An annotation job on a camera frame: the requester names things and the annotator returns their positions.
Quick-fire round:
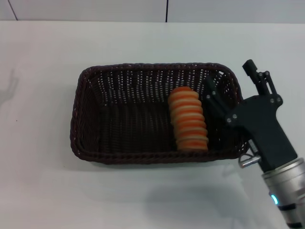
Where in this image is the orange striped bread roll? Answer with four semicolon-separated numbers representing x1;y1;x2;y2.
167;86;210;152

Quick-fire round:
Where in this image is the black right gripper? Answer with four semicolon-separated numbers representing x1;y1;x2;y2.
204;58;299;173

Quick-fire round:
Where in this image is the black woven rectangular basket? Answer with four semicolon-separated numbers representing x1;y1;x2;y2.
70;62;251;167

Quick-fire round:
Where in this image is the right arm connector with cable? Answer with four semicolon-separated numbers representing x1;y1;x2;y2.
238;139;261;169

